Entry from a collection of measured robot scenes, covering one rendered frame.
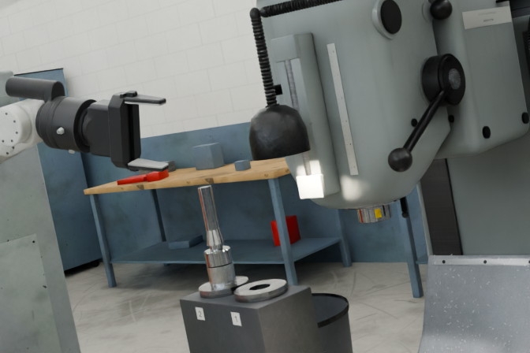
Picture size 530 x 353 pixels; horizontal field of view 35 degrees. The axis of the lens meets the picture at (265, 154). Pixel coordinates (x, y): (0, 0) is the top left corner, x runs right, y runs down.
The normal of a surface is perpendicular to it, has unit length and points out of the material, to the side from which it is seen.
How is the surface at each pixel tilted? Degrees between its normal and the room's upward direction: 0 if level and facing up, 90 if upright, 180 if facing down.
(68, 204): 90
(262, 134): 72
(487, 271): 63
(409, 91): 90
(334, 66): 90
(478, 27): 90
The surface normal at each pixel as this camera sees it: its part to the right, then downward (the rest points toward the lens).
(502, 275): -0.66, -0.27
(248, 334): -0.74, 0.20
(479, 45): 0.74, -0.08
